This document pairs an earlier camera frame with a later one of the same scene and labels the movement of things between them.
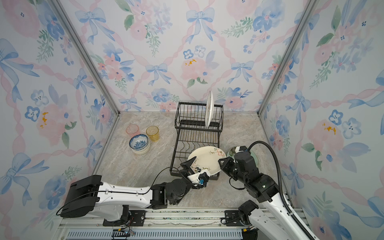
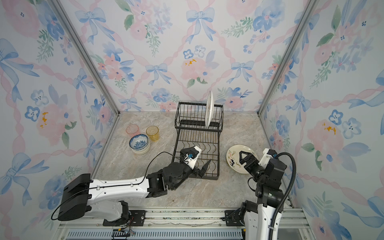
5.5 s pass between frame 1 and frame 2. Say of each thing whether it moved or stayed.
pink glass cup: stayed
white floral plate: stayed
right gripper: moved
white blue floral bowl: stayed
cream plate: moved
